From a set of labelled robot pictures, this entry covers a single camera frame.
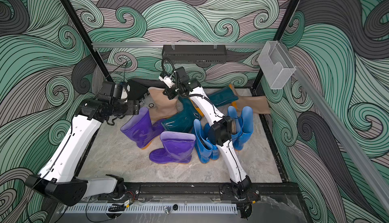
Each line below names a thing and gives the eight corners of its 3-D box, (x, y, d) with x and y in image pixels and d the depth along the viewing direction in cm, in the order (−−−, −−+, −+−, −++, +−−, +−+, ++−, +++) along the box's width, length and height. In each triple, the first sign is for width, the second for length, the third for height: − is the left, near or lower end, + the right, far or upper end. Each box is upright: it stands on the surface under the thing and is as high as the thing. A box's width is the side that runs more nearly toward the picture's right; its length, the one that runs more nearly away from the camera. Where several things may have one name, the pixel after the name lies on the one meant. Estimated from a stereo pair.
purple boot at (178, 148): (159, 165, 84) (149, 145, 64) (161, 153, 88) (152, 132, 68) (194, 165, 84) (195, 145, 64) (194, 153, 88) (195, 132, 68)
